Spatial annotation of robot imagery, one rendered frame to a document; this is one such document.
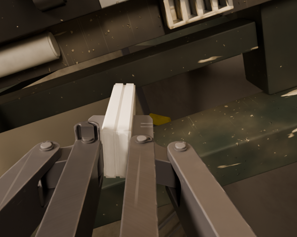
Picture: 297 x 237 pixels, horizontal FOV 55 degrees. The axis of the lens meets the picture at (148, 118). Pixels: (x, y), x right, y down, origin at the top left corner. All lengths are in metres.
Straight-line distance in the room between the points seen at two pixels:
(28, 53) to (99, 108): 2.41
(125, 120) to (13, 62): 0.19
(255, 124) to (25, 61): 0.28
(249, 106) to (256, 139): 0.08
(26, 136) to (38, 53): 2.20
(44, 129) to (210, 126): 2.21
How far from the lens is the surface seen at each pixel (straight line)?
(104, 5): 0.29
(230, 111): 0.43
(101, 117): 0.17
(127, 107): 0.17
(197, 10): 0.32
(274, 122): 0.40
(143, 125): 0.16
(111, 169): 0.15
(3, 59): 0.33
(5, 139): 2.48
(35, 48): 0.32
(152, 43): 1.19
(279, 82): 0.46
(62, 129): 2.59
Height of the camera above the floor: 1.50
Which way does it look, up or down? 29 degrees down
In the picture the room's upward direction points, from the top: 124 degrees counter-clockwise
